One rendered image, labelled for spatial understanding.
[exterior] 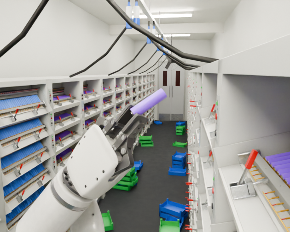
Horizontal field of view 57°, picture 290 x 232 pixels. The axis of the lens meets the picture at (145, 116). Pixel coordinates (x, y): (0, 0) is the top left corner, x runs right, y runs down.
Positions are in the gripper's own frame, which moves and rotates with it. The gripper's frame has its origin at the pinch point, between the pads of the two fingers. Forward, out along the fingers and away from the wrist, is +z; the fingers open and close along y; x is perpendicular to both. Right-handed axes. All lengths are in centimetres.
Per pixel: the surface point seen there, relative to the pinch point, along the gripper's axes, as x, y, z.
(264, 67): 5.3, 13.6, 18.1
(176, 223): -232, -50, -124
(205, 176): -72, -9, -18
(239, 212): -12.9, 19.4, 0.4
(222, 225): -36.0, 15.1, -11.7
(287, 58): 10.8, 17.2, 18.9
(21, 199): -72, -88, -131
